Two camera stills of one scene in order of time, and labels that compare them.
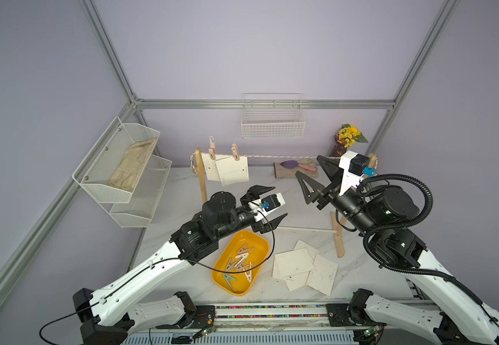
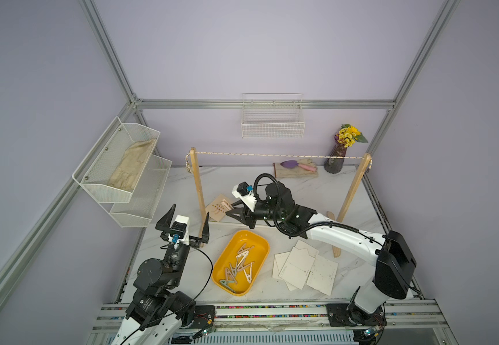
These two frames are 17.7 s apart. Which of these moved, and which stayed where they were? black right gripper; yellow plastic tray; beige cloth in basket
Moved: black right gripper
Stayed: beige cloth in basket; yellow plastic tray
